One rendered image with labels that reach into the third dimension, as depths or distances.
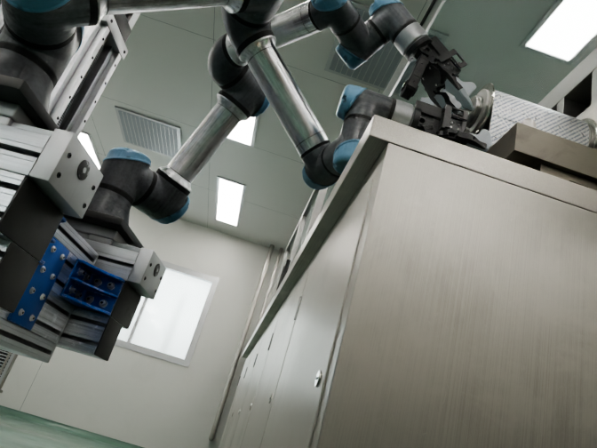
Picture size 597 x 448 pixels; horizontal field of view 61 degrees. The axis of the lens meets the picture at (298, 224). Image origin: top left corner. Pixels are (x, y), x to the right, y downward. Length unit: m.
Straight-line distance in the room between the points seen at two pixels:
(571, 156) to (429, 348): 0.47
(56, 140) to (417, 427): 0.66
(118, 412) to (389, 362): 5.94
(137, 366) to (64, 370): 0.81
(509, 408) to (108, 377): 6.03
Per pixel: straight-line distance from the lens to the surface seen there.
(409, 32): 1.31
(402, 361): 0.65
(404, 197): 0.72
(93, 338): 1.26
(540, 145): 0.96
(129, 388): 6.49
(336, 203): 0.95
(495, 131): 1.21
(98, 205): 1.37
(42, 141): 0.88
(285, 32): 1.33
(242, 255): 6.78
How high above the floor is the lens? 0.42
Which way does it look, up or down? 24 degrees up
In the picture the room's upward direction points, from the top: 17 degrees clockwise
